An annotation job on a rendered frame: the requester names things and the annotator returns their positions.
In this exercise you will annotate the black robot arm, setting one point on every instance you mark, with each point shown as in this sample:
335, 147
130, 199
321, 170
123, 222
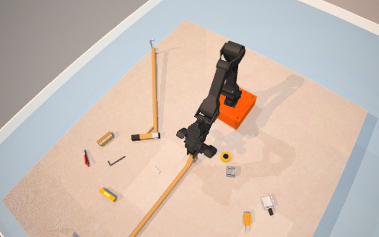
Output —
227, 70

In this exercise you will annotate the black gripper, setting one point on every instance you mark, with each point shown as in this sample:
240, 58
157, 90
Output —
208, 151

